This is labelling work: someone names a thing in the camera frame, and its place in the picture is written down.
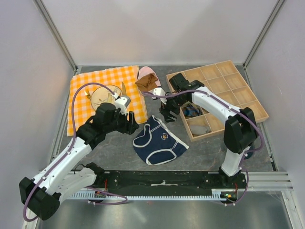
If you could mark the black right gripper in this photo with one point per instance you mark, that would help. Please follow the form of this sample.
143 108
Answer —
164 111

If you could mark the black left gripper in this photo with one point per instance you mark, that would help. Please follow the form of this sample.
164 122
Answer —
129 127

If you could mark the navy blue white-trimmed underwear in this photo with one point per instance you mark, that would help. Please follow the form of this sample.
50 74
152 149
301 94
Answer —
156 144

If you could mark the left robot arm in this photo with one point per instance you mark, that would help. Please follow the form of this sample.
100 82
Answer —
44 193

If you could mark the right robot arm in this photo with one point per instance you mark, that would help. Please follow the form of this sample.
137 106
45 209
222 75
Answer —
240 129

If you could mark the navy striped rolled underwear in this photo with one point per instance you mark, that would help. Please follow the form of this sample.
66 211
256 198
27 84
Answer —
190 111

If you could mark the grey rolled underwear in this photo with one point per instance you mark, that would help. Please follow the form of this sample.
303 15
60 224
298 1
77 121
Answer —
199 129

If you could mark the brown underwear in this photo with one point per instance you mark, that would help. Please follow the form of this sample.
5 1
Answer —
147 83

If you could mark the pink underwear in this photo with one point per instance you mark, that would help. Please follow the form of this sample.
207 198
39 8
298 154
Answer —
145 71

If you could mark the gold knife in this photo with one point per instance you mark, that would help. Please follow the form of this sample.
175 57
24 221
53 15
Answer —
124 89

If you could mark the bird-painted ceramic plate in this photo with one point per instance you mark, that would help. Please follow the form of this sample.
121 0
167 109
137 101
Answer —
102 95

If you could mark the yellow checkered cloth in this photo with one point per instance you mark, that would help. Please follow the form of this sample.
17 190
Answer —
109 77

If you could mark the gold fork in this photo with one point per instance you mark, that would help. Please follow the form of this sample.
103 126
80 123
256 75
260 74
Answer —
87 94

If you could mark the wooden compartment tray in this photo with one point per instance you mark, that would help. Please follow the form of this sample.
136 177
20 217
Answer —
224 80

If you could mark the blue ceramic bowl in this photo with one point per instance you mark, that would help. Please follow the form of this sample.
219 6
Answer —
249 154

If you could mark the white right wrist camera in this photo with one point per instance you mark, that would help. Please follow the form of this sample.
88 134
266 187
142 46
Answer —
159 93

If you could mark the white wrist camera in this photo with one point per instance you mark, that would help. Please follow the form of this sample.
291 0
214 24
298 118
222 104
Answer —
122 103
159 93

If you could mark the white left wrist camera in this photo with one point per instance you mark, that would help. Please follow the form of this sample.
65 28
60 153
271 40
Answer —
122 103

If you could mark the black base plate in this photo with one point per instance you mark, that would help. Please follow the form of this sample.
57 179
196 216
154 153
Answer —
127 183

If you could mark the white cable duct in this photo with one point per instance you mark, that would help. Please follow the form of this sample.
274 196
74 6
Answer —
91 195

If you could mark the aluminium front rail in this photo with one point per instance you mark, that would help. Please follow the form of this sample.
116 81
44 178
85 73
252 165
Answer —
255 180

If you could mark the aluminium frame post left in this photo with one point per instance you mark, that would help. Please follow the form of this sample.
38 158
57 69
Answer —
55 32

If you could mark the aluminium frame post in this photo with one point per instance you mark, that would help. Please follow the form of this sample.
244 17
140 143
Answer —
264 31
55 32

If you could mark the aluminium frame post right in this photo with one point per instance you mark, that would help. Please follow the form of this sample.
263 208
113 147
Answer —
264 31

